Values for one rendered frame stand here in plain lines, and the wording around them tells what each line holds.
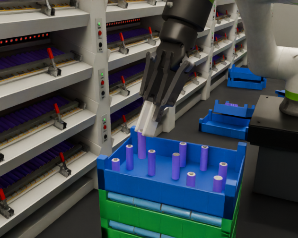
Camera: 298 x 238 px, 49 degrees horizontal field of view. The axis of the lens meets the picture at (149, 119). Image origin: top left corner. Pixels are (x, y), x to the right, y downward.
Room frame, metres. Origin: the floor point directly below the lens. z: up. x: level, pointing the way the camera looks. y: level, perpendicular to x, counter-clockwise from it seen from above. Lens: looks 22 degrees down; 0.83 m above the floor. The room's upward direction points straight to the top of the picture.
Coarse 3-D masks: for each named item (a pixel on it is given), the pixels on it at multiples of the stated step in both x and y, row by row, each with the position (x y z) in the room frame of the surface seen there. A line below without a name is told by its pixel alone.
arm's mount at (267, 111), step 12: (264, 96) 1.44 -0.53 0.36; (264, 108) 1.29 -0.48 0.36; (276, 108) 1.29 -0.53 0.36; (252, 120) 1.17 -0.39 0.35; (264, 120) 1.17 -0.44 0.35; (276, 120) 1.17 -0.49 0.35; (288, 120) 1.17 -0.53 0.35; (252, 132) 1.13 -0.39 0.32; (264, 132) 1.11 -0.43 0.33; (276, 132) 1.10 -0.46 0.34; (288, 132) 1.08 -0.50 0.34; (276, 144) 1.09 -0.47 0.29; (288, 144) 1.08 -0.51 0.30
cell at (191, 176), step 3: (189, 174) 0.59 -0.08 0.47; (192, 174) 0.59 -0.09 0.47; (195, 174) 0.59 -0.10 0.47; (189, 177) 0.59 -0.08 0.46; (192, 177) 0.58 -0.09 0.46; (195, 177) 0.59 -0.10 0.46; (186, 180) 0.59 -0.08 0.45; (189, 180) 0.59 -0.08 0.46; (192, 180) 0.58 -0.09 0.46; (186, 183) 0.59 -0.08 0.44; (189, 183) 0.59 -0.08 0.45; (192, 183) 0.58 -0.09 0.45; (189, 186) 0.59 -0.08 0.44; (192, 186) 0.58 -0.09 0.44
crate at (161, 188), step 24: (168, 144) 0.78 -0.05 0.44; (192, 144) 0.76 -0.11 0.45; (240, 144) 0.70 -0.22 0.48; (120, 168) 0.72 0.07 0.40; (144, 168) 0.72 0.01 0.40; (168, 168) 0.72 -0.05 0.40; (192, 168) 0.72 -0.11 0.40; (216, 168) 0.72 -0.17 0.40; (240, 168) 0.64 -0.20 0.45; (120, 192) 0.62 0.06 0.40; (144, 192) 0.60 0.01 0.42; (168, 192) 0.58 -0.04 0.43; (192, 192) 0.56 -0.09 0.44; (216, 192) 0.54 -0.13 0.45; (216, 216) 0.54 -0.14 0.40
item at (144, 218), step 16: (240, 192) 0.69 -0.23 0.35; (112, 208) 0.63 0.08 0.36; (128, 208) 0.61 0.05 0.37; (144, 208) 0.60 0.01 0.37; (128, 224) 0.61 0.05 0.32; (144, 224) 0.60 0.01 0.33; (160, 224) 0.58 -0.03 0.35; (176, 224) 0.57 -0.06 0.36; (192, 224) 0.56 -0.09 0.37; (208, 224) 0.55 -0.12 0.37; (224, 224) 0.53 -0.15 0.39
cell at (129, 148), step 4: (128, 144) 0.73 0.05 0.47; (128, 148) 0.71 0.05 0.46; (132, 148) 0.72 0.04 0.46; (128, 152) 0.71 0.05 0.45; (132, 152) 0.72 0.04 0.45; (128, 156) 0.71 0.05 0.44; (132, 156) 0.72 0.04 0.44; (128, 160) 0.71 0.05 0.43; (132, 160) 0.72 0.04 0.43; (128, 164) 0.71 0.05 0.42; (132, 164) 0.72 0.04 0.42; (128, 168) 0.71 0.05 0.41; (132, 168) 0.72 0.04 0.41
